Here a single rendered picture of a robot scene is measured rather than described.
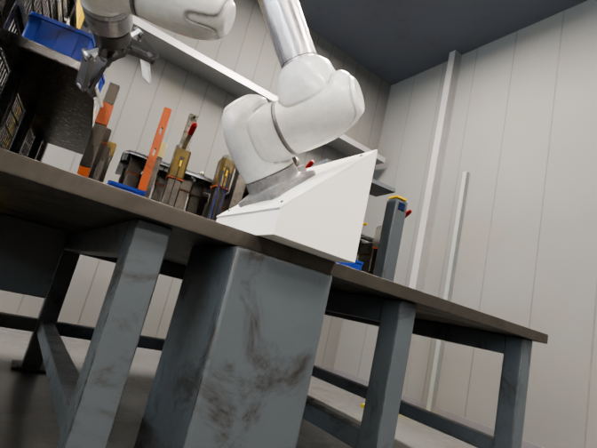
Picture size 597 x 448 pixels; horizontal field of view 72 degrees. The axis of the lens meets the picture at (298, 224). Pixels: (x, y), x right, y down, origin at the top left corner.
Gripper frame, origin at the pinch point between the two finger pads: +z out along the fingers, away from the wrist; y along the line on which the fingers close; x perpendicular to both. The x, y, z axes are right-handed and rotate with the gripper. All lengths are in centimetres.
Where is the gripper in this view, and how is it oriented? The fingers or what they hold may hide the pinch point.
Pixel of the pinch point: (123, 88)
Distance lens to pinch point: 116.4
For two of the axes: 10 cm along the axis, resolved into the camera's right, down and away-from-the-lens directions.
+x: 6.6, 7.5, -1.1
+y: -7.1, 5.6, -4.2
